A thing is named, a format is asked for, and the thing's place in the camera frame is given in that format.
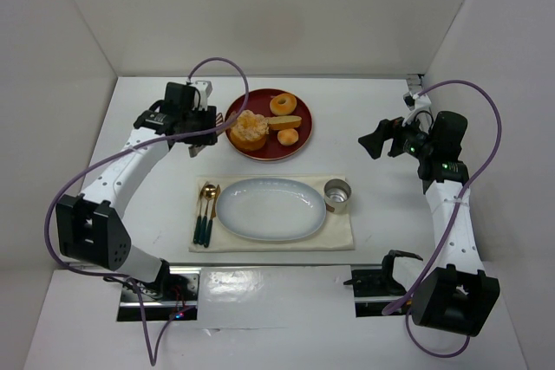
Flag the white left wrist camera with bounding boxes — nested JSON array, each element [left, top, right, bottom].
[[186, 81, 212, 111]]

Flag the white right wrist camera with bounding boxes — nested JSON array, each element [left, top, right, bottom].
[[403, 92, 431, 111]]

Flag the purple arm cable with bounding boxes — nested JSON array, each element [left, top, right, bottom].
[[381, 79, 503, 359], [43, 56, 250, 367]]

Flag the stainless steel tongs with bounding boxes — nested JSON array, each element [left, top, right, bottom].
[[188, 111, 237, 158]]

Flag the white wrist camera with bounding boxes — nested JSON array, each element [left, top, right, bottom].
[[186, 81, 212, 111], [403, 92, 431, 111]]

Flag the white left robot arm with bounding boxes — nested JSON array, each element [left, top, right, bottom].
[[55, 81, 218, 295]]

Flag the small round bun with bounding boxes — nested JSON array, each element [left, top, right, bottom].
[[277, 128, 299, 146]]

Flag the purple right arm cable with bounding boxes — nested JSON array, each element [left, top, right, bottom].
[[381, 79, 503, 359]]

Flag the plain ring donut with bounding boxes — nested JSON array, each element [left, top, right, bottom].
[[270, 93, 297, 116]]

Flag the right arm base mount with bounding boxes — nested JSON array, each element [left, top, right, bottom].
[[343, 269, 406, 318]]

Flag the sliced bread loaf piece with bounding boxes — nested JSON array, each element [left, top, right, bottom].
[[266, 115, 303, 131]]

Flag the sugared twisted donut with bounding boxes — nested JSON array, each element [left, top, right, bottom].
[[232, 110, 269, 141]]

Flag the orange round cake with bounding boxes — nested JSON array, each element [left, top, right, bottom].
[[229, 129, 267, 152]]

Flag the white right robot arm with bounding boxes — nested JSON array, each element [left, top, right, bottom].
[[358, 111, 500, 337]]

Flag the pale blue oval plate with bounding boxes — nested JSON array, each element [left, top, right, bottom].
[[216, 177, 326, 243]]

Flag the gold spoon green handle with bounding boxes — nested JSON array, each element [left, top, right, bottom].
[[199, 184, 217, 244]]

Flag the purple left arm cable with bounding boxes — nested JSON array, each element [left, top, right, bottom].
[[43, 56, 250, 367]]

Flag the steel cup with cork base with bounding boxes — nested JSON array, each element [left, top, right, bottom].
[[323, 179, 352, 214]]

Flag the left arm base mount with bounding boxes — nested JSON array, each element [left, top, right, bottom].
[[104, 267, 200, 322]]

